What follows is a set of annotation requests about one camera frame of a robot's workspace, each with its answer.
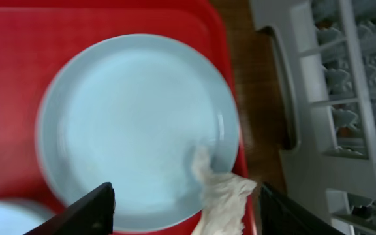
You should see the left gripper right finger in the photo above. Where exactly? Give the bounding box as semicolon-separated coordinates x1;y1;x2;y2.
259;183;343;235

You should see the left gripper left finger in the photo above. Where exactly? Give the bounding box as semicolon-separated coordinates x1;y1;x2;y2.
25;182;115;235

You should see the white napkin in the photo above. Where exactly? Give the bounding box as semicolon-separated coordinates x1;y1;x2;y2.
191;146;257;235

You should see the light blue bowl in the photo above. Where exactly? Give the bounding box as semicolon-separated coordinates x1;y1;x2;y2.
0;198;55;234

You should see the light blue plate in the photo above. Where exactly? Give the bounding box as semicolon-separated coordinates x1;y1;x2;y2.
36;34;240;232

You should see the grey dishwasher rack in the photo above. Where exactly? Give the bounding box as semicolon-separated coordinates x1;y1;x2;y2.
250;0;376;234

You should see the red serving tray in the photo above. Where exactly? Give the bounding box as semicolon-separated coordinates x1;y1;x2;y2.
0;0;234;213

